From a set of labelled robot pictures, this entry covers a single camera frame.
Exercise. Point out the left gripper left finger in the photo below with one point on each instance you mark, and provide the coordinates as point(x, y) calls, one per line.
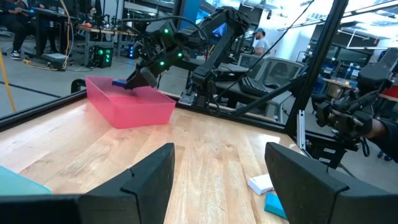
point(146, 193)

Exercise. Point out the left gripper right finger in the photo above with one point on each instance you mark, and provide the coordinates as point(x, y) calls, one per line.
point(308, 193)

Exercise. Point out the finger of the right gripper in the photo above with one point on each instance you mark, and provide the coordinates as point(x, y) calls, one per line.
point(151, 76)
point(136, 81)

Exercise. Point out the dark blue small box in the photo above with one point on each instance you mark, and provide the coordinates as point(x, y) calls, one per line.
point(118, 82)

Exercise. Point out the teal small box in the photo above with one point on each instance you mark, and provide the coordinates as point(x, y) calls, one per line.
point(273, 205)

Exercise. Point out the white small box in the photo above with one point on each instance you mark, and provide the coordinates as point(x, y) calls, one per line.
point(259, 184)

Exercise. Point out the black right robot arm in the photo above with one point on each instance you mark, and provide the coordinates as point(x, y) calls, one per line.
point(217, 53)

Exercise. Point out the person's forearm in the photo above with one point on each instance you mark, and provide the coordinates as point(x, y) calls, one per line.
point(388, 137)

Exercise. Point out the grey mesh office chair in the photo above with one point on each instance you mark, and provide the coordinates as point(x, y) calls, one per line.
point(280, 71)

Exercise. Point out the red translucent plastic bin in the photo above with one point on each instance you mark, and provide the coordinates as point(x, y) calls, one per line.
point(130, 109)

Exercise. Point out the computer tower with green lights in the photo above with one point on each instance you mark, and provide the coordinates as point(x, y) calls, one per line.
point(101, 57)

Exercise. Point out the wooden desk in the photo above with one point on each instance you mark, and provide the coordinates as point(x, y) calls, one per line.
point(102, 31)

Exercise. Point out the black keyboard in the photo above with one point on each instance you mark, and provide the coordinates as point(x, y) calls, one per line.
point(253, 87)

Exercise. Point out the person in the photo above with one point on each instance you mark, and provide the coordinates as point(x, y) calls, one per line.
point(262, 43)
point(18, 25)

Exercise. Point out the green translucent plastic bin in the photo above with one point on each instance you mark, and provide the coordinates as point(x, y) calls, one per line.
point(18, 183)

